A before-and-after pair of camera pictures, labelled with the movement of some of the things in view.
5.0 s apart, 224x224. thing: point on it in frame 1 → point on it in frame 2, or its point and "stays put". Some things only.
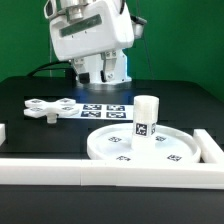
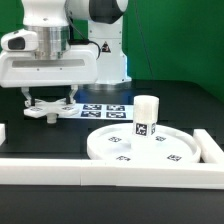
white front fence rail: [58, 172] stays put
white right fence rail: [210, 151] stays put
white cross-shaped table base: [39, 108] stays put
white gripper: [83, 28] → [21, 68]
